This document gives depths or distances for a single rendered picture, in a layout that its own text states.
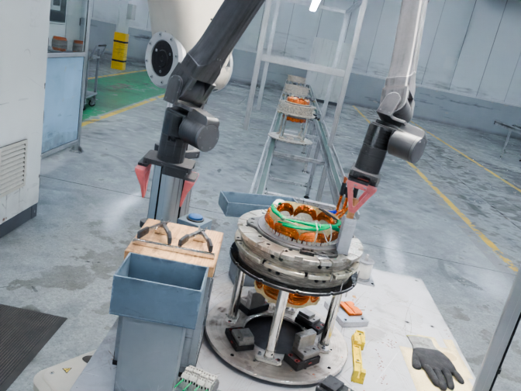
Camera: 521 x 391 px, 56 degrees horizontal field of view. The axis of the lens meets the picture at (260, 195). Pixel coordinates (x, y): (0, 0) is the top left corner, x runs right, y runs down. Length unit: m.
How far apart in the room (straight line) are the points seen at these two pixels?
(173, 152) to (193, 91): 0.13
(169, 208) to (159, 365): 0.60
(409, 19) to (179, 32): 0.58
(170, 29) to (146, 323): 0.77
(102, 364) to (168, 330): 0.25
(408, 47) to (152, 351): 0.86
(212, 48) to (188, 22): 0.40
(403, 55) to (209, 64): 0.46
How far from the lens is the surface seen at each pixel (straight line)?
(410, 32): 1.23
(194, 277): 1.05
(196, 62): 0.98
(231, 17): 0.95
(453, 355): 1.59
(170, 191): 1.50
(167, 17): 1.39
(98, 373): 1.19
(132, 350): 1.06
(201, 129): 0.95
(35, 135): 3.69
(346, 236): 1.16
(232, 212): 1.45
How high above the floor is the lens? 1.53
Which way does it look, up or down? 17 degrees down
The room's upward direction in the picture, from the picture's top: 12 degrees clockwise
